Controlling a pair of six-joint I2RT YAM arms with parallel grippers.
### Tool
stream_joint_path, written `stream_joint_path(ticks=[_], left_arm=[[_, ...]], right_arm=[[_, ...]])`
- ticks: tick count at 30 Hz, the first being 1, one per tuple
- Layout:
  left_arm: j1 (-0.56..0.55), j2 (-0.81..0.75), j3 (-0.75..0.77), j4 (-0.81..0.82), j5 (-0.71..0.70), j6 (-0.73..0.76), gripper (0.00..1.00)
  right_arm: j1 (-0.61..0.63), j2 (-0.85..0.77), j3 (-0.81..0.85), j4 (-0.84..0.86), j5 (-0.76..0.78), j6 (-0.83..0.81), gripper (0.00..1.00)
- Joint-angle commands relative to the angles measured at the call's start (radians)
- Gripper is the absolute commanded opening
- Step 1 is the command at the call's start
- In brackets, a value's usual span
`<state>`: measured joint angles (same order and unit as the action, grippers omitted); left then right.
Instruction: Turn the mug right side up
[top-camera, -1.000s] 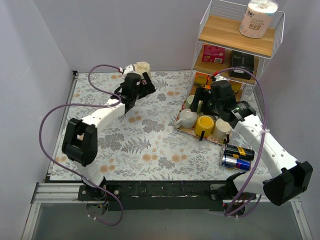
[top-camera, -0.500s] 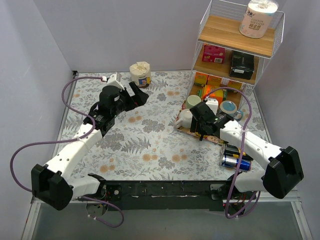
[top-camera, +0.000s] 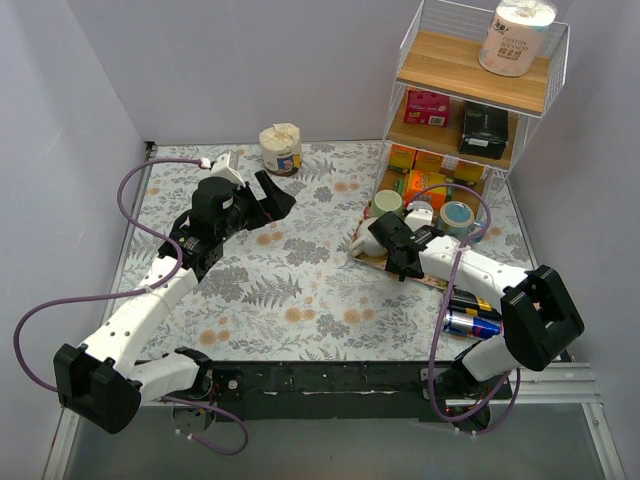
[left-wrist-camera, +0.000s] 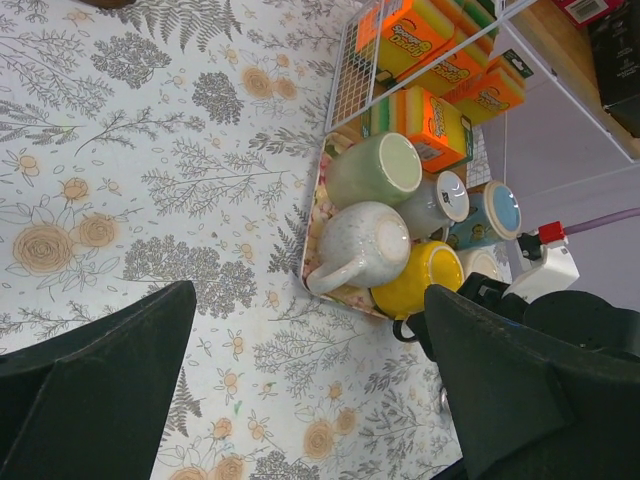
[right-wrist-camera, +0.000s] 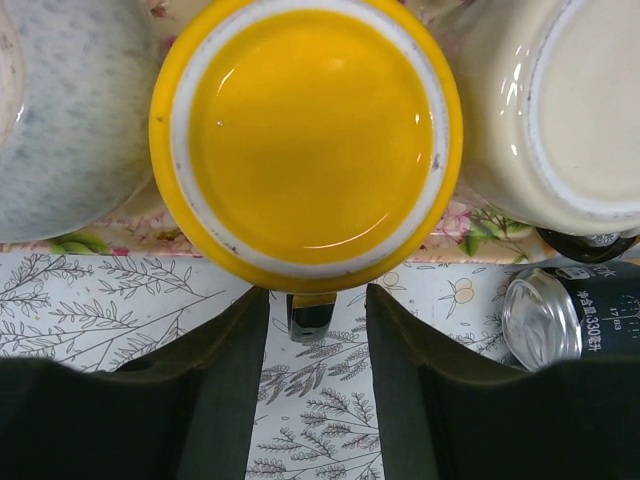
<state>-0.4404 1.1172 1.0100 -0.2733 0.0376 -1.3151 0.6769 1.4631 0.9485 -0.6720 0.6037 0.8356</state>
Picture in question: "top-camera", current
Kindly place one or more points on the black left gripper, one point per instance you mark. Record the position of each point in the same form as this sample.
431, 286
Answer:
258, 204

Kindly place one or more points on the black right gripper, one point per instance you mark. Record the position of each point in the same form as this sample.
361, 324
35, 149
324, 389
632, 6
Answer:
395, 245

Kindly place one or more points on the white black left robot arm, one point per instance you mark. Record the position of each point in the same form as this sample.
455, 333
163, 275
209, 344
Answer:
102, 379

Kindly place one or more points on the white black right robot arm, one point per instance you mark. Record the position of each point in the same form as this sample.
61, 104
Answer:
539, 317

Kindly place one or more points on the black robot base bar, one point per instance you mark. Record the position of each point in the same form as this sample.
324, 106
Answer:
306, 390

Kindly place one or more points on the speckled white ceramic mug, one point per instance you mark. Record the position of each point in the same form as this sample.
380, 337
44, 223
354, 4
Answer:
365, 243

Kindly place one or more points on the green ceramic mug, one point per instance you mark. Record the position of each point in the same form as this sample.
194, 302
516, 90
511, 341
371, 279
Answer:
386, 201

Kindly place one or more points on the blue ceramic mug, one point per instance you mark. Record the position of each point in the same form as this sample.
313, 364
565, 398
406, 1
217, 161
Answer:
455, 219

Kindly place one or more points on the floral tray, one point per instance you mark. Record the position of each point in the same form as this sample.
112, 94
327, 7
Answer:
380, 263

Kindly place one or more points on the beige paper roll with cartoon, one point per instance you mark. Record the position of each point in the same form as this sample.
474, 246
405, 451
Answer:
281, 149

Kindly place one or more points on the yellow green sponge pack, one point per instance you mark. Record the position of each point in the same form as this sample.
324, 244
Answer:
399, 186

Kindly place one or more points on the orange sponge pack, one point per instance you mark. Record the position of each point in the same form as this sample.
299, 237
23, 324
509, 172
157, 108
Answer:
431, 187

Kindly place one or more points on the yellow sponge pack left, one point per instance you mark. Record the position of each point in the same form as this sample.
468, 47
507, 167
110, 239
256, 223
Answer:
401, 158

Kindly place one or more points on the yellow sponge pack middle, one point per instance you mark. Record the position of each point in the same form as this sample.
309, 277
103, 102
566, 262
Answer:
428, 161

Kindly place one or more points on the black yellow drink can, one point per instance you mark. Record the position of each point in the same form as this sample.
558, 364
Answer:
464, 302

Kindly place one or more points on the yellow sponge pack right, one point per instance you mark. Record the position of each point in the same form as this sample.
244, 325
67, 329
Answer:
468, 174

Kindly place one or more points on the blue silver drink can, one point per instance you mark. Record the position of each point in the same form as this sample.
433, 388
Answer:
462, 324

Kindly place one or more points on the pink sponge box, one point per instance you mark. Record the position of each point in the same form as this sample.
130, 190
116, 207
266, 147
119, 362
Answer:
427, 108

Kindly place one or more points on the black product box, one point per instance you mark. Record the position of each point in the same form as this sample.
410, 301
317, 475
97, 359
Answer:
484, 132

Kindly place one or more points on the pink wrapped toilet paper roll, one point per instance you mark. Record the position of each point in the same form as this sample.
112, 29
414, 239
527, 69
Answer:
515, 36

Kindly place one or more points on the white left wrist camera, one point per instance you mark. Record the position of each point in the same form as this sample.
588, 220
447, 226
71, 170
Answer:
223, 166

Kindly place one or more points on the white wire wooden shelf rack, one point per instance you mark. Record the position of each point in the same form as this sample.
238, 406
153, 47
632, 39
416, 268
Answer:
439, 54

